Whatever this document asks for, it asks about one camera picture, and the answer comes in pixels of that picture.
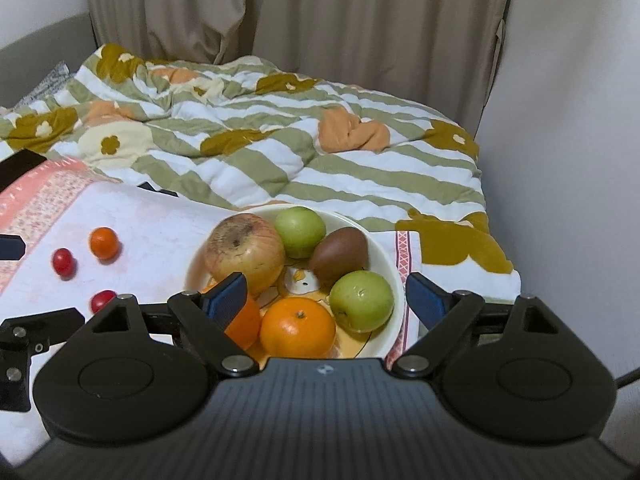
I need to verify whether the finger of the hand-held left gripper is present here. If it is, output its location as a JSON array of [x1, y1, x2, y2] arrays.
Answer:
[[0, 234, 26, 262], [0, 308, 86, 413]]

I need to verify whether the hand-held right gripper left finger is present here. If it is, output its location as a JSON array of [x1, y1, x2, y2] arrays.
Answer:
[[90, 272, 261, 379]]

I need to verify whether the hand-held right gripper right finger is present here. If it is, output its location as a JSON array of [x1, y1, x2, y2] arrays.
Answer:
[[391, 272, 561, 379]]

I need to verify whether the large orange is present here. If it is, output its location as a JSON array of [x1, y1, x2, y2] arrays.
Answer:
[[202, 280, 262, 352], [260, 296, 337, 359]]

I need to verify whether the blemished yellow-red apple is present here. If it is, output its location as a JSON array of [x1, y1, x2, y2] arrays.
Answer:
[[204, 213, 287, 297]]

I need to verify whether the large green jujube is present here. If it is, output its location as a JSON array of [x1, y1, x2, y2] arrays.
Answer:
[[329, 270, 395, 333]]

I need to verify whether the cream bowl with bear print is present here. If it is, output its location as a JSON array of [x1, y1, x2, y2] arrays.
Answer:
[[186, 205, 406, 361]]

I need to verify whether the brown kiwi with green sticker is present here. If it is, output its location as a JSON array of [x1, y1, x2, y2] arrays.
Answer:
[[308, 226, 370, 288]]

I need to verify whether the small green jujube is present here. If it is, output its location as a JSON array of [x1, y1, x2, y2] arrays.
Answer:
[[273, 206, 327, 260]]

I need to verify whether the small red fruit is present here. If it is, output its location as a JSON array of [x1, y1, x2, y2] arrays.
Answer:
[[90, 290, 118, 315], [52, 248, 77, 277]]

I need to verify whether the small orange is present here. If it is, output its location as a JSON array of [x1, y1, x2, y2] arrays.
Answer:
[[89, 227, 121, 261]]

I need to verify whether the pink floral tablecloth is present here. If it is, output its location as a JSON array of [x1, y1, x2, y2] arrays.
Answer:
[[0, 157, 423, 466]]

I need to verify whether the green striped floral blanket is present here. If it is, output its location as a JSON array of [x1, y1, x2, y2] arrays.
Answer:
[[0, 42, 521, 301]]

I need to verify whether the grey patterned pillow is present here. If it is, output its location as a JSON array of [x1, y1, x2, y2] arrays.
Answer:
[[15, 61, 76, 108]]

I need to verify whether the grey bed headboard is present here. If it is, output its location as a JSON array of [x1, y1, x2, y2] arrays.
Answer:
[[0, 10, 98, 111]]

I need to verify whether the beige curtain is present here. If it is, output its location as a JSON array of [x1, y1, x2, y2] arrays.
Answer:
[[85, 0, 518, 136]]

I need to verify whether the black cable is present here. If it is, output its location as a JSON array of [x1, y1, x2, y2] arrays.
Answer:
[[617, 364, 640, 391]]

